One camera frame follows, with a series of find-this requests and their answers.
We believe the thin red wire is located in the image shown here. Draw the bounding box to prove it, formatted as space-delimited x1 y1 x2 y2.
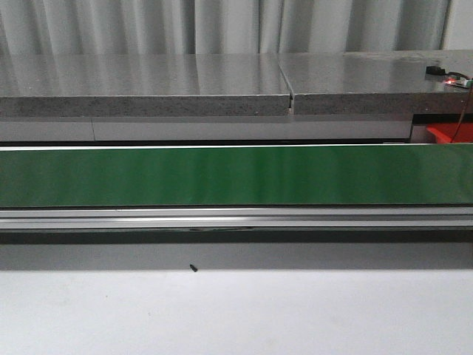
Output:
451 88 472 144

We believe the green circuit board red LED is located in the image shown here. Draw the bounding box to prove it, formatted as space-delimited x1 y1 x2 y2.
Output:
444 75 472 89

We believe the grey pleated curtain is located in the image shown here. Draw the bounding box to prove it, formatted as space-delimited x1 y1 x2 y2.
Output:
1 1 452 55

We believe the aluminium conveyor frame rail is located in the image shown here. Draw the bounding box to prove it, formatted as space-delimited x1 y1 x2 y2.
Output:
1 206 472 244

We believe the red plastic bin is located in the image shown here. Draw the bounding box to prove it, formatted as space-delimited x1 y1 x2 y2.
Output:
426 123 473 143

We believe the grey stone slab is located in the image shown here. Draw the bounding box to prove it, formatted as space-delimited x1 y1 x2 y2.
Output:
1 54 291 118
278 50 472 115

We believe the grey stone left slab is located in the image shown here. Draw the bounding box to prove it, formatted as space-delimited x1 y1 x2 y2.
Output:
1 54 291 118

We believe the green conveyor belt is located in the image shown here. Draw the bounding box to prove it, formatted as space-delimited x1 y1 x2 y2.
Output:
1 144 472 208

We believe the small black sensor box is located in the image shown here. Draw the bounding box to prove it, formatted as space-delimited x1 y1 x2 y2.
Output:
426 66 446 76

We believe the grey stone right slab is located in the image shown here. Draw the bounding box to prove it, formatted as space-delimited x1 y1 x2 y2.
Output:
278 50 472 115

